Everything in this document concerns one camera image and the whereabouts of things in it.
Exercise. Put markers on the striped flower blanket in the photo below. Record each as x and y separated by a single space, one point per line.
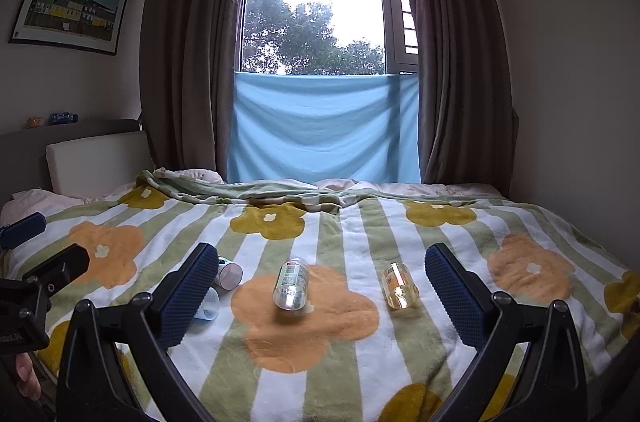
325 227

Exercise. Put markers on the white pillow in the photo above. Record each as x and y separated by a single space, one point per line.
35 202

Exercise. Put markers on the blue bottle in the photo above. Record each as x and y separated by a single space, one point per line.
62 118

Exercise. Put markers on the light blue cloth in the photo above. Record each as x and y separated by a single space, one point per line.
325 127

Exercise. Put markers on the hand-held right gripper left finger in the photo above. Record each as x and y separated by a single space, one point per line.
187 297

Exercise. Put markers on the white headboard cushion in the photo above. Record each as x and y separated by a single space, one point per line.
100 165

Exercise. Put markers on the translucent pinkish cup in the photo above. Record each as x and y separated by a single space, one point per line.
229 274

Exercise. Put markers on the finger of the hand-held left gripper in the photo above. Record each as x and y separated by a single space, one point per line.
22 229
57 269

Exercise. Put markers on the window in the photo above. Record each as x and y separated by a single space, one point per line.
310 2

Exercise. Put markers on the person's left hand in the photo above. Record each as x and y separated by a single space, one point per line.
27 377

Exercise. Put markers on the grey bed headboard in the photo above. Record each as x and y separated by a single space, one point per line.
25 157

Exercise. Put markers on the clear cup with green label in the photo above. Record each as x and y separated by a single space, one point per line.
290 284

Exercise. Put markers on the clear yellowish cup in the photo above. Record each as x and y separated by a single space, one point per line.
398 287

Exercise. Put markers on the pale pink bed sheet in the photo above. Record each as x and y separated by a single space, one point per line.
425 188

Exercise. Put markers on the small orange figurine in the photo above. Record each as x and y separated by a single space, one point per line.
34 123

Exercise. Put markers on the brown curtain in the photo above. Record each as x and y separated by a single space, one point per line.
195 52
455 77

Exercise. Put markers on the light blue cup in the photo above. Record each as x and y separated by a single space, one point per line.
207 307

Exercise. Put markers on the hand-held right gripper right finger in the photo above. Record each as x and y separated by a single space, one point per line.
452 297

